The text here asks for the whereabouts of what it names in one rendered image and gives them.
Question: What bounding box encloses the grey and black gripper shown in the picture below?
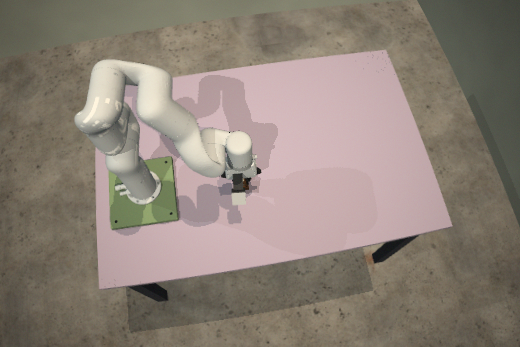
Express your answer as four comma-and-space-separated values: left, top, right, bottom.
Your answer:
221, 157, 261, 185

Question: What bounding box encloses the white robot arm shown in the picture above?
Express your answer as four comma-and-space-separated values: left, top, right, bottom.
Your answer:
74, 59, 257, 205

